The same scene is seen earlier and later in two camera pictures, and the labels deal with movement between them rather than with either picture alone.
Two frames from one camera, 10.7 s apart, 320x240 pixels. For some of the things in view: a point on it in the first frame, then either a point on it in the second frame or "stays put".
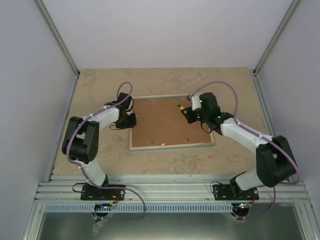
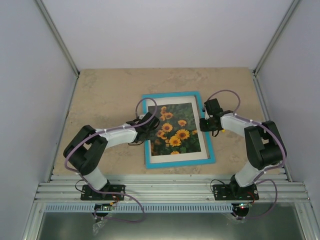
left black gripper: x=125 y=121 → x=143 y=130
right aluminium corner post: x=292 y=9 stays put
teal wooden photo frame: x=160 y=123 → x=148 y=165
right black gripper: x=189 y=115 → x=203 y=128
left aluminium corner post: x=58 y=35 stays put
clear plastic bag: x=97 y=225 stays put
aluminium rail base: x=165 y=189 stays put
